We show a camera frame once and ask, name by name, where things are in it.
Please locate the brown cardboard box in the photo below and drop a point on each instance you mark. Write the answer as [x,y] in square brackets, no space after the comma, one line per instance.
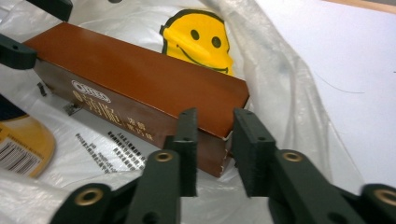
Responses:
[140,71]

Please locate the clear plastic bag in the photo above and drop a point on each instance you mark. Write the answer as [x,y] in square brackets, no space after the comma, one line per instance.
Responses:
[280,93]

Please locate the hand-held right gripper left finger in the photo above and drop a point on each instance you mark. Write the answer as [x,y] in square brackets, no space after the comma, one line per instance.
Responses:
[186,149]

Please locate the orange drink bottle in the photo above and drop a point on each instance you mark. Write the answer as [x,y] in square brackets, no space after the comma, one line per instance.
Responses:
[28,140]

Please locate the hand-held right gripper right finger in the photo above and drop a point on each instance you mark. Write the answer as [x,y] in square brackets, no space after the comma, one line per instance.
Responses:
[253,149]

